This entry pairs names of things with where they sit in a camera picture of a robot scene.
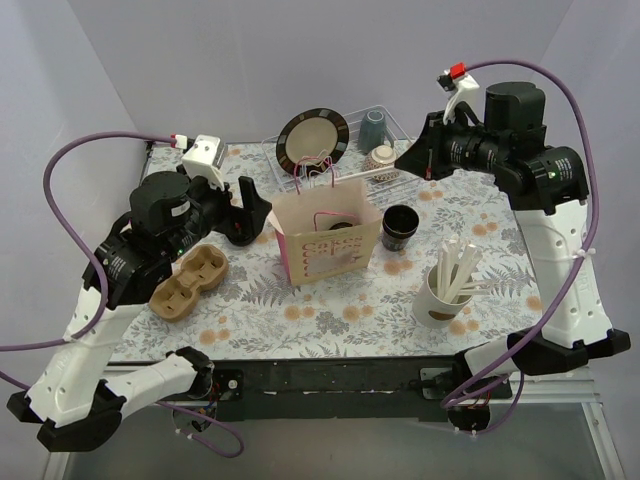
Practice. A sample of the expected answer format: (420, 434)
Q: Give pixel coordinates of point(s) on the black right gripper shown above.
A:
(435, 148)

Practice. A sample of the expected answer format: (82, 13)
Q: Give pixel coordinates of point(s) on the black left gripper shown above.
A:
(232, 215)

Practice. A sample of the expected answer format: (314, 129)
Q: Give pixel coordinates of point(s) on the paper bag pink handles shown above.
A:
(309, 251)

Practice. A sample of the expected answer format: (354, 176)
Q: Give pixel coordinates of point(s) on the brown cardboard cup carrier stack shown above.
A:
(203, 269)

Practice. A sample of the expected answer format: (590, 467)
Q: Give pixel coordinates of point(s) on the white paper stirrer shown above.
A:
(368, 173)

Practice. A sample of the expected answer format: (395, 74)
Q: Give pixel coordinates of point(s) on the black cup lid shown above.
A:
(341, 224)

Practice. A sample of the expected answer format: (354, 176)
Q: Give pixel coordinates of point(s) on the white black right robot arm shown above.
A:
(553, 205)

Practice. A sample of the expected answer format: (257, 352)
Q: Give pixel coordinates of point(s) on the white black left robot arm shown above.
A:
(78, 409)

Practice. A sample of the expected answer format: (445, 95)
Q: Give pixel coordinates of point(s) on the dark rimmed plate in rack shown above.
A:
(310, 137)

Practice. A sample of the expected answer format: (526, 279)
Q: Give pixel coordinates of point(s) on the floral tablecloth mat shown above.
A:
(255, 313)

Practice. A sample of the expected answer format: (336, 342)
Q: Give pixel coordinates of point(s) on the patterned ceramic bowl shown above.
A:
(380, 157)

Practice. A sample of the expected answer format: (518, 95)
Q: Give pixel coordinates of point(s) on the grey green mug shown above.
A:
(373, 131)

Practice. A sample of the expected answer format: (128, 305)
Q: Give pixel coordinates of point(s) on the white cup with stirrers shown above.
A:
(448, 286)

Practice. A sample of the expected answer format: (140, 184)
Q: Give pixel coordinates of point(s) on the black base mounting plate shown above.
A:
(325, 388)

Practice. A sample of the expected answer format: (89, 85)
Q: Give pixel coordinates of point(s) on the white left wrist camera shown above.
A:
(203, 157)

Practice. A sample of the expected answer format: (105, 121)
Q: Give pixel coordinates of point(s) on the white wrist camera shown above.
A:
(460, 86)
(203, 157)

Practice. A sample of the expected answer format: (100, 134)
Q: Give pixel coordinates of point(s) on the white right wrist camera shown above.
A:
(460, 86)

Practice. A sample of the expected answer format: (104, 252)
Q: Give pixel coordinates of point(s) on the white wire dish rack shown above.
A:
(385, 186)

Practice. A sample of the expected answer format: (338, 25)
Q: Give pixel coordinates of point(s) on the aluminium frame rail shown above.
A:
(556, 431)

